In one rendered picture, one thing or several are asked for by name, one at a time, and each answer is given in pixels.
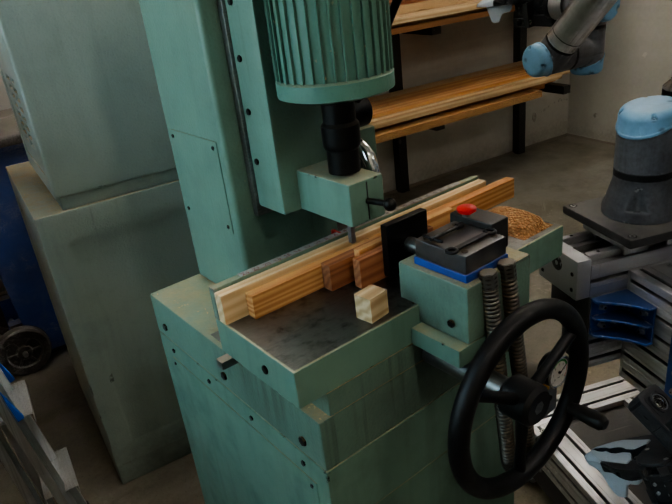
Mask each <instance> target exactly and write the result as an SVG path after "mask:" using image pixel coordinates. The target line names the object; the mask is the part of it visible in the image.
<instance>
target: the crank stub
mask: <svg viewBox="0 0 672 504"><path fill-rule="evenodd" d="M567 412H568V413H570V414H572V415H573V416H574V417H576V418H577V419H578V420H580V421H582V422H583V423H585V424H586V425H588V426H590V427H592V428H594V429H596V430H598V431H599V430H605V429H606V428H607V427H608V424H609V420H608V418H607V417H606V415H604V414H602V413H601V412H599V411H597V410H594V409H591V408H589V407H586V406H583V405H580V404H577V403H574V402H570V403H569V404H568V406H567Z"/></svg>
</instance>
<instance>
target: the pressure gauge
mask: <svg viewBox="0 0 672 504"><path fill-rule="evenodd" d="M550 352H551V351H549V352H547V353H546V354H545V355H544V356H543V357H542V358H541V360H540V362H539V364H538V367H537V369H538V368H539V367H540V365H541V364H542V363H543V362H544V360H545V359H546V358H547V356H548V355H549V354H550ZM568 359H569V358H568V357H567V356H562V357H561V358H560V360H559V361H558V363H557V364H556V366H555V367H554V369H553V370H552V372H551V373H550V375H549V376H548V378H547V379H546V381H545V382H544V384H543V385H545V386H546V387H547V388H548V390H549V389H550V387H551V388H553V389H555V388H558V387H559V386H561V385H562V383H563V382H564V381H565V378H566V374H567V368H568V363H567V362H568ZM566 363H567V364H566ZM565 365H566V366H565ZM564 366H565V367H564ZM563 368H564V369H563ZM562 369H563V370H562ZM559 371H562V372H561V374H559V373H558V372H559Z"/></svg>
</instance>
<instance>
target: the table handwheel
mask: <svg viewBox="0 0 672 504"><path fill-rule="evenodd" d="M547 319H554V320H557V321H559V322H560V323H561V324H562V326H563V327H564V329H565V332H564V333H563V335H562V336H561V338H560V339H559V341H558V342H557V343H556V345H555V346H554V348H553V349H552V351H551V352H550V354H549V355H548V356H547V358H546V359H545V360H544V362H543V363H542V364H541V365H540V367H539V368H538V369H537V371H536V372H535V373H534V375H533V376H532V377H531V378H528V377H526V376H524V375H522V374H515V375H513V376H511V377H507V376H505V375H503V374H501V373H499V372H497V371H495V370H494V369H495V367H496V365H497V364H498V362H499V361H500V359H501V358H502V356H503V355H504V354H505V352H506V351H507V350H508V348H509V347H510V346H511V345H512V344H513V342H514V341H515V340H516V339H517V338H518V337H519V336H520V335H521V334H522V333H524V332H525V331H526V330H527V329H529V328H530V327H532V326H533V325H535V324H537V323H539V322H541V321H543V320H547ZM568 348H569V359H568V368H567V374H566V378H565V383H564V386H563V390H562V393H561V396H560V398H559V401H558V404H557V406H556V408H555V411H554V413H553V415H552V417H551V419H550V421H549V423H548V424H547V426H546V428H545V430H544V431H543V433H542V434H541V436H540V437H539V439H538V440H537V442H536V443H535V444H534V446H533V447H532V448H531V449H530V451H529V452H528V453H527V454H526V452H527V437H528V427H530V426H533V425H535V424H537V423H539V422H540V421H541V420H542V419H543V417H544V416H545V414H546V412H547V410H548V408H549V404H550V395H549V391H548V388H547V387H546V386H545V385H543V384H544V382H545V381H546V379H547V378H548V376H549V375H550V373H551V372H552V370H553V369H554V367H555V366H556V364H557V363H558V361H559V360H560V358H561V357H562V356H563V354H564V353H565V352H566V350H567V349H568ZM422 359H423V360H424V361H425V362H427V363H429V364H431V365H432V366H434V367H436V368H438V369H440V370H442V371H443V372H445V373H447V374H449V375H451V376H453V377H455V378H456V379H458V380H460V381H461V384H460V386H459V389H458V392H457V394H456V397H455V400H454V404H453V407H452V411H451V416H450V421H449V428H448V444H447V445H448V458H449V464H450V467H451V471H452V473H453V475H454V478H455V480H456V481H457V483H458V484H459V485H460V487H461V488H462V489H463V490H464V491H465V492H467V493H468V494H470V495H472V496H474V497H476V498H480V499H487V500H488V499H496V498H501V497H504V496H506V495H509V494H511V493H513V492H514V491H516V490H518V489H519V488H521V487H522V486H523V485H524V484H526V483H527V482H528V481H529V480H531V479H532V478H533V477H534V476H535V475H536V474H537V473H538V472H539V471H540V470H541V469H542V467H543V466H544V465H545V464H546V463H547V461H548V460H549V459H550V458H551V456H552V455H553V453H554V452H555V451H556V449H557V448H558V446H559V444H560V443H561V441H562V439H563V438H564V436H565V434H566V432H567V430H568V428H569V426H570V424H571V422H572V420H573V418H574V416H573V415H572V414H570V413H568V412H567V406H568V404H569V403H570V402H574V403H577V404H579V403H580V400H581V397H582V394H583V390H584V386H585V382H586V377H587V372H588V364H589V340H588V333H587V329H586V326H585V323H584V321H583V319H582V317H581V315H580V314H579V312H578V311H577V310H576V309H575V308H574V307H573V306H572V305H570V304H569V303H567V302H565V301H563V300H560V299H556V298H542V299H538V300H534V301H532V302H529V303H527V304H525V305H523V306H521V307H519V308H518V309H516V310H515V311H513V312H512V313H511V314H509V315H508V316H507V317H506V318H505V319H504V320H503V321H502V322H501V323H500V324H499V325H498V326H497V327H496V328H495V329H494V330H493V331H492V332H491V333H490V335H489V336H488V337H487V338H486V340H485V341H484V342H483V344H482V345H481V347H480V348H479V350H478V351H477V353H476V354H475V356H474V358H473V359H472V361H471V362H469V363H468V364H466V365H465V366H463V367H462V368H457V367H455V366H453V365H452V364H450V363H448V362H446V361H444V360H442V359H440V358H438V357H436V356H434V355H432V354H431V353H429V352H427V351H425V350H422ZM478 403H496V404H498V408H499V410H500V412H501V413H503V414H504V415H506V416H508V417H510V418H512V419H513V420H515V421H516V436H515V455H514V466H513V467H512V468H510V469H509V470H507V471H506V472H504V473H502V474H500V475H498V476H495V477H490V478H485V477H482V476H480V475H478V474H477V472H476V471H475V469H474V467H473V464H472V460H471V454H470V440H471V431H472V425H473V421H474V417H475V413H476V409H477V406H478Z"/></svg>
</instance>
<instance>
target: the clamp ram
mask: <svg viewBox="0 0 672 504"><path fill-rule="evenodd" d="M380 227H381V239H382V250H383V262H384V273H385V276H388V277H390V278H391V277H393V276H395V275H397V274H399V262H400V261H402V260H404V259H406V258H408V257H410V256H412V255H414V254H416V248H415V239H416V238H419V237H421V236H422V235H423V234H427V233H428V229H427V210H426V209H424V208H418V209H416V210H414V211H411V212H409V213H407V214H404V215H402V216H400V217H397V218H395V219H393V220H390V221H388V222H386V223H384V224H381V225H380Z"/></svg>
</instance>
